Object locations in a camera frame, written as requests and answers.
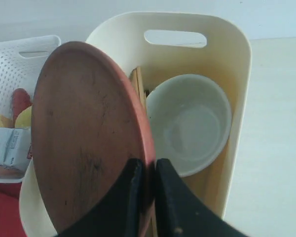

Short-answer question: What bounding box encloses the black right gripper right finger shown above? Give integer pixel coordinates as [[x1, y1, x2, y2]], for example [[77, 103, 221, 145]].
[[154, 158, 245, 237]]

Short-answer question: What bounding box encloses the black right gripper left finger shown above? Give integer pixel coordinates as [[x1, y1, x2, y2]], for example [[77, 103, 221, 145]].
[[58, 158, 142, 237]]

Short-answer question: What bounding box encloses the pale green bowl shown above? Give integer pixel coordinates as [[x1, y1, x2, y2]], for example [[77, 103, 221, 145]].
[[146, 74, 232, 177]]

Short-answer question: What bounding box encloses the brown oval plate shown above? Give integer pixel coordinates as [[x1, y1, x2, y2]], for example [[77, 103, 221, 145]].
[[32, 41, 155, 237]]

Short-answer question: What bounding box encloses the red scalloped table cloth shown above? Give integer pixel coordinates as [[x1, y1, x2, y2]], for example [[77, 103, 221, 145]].
[[0, 183, 26, 237]]

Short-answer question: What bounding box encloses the white blue milk carton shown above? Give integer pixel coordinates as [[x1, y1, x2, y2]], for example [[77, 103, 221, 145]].
[[0, 127, 31, 172]]

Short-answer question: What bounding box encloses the yellow round fruit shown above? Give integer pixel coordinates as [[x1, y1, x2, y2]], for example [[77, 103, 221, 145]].
[[14, 106, 32, 128]]

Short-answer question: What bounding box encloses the red sausage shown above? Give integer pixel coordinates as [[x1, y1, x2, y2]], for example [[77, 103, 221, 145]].
[[11, 88, 32, 122]]

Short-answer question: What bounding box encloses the cream plastic bin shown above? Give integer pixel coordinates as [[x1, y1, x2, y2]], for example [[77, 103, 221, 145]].
[[19, 12, 251, 237]]

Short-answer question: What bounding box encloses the white woven plastic basket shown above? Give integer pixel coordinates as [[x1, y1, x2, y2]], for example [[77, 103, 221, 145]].
[[0, 35, 61, 184]]

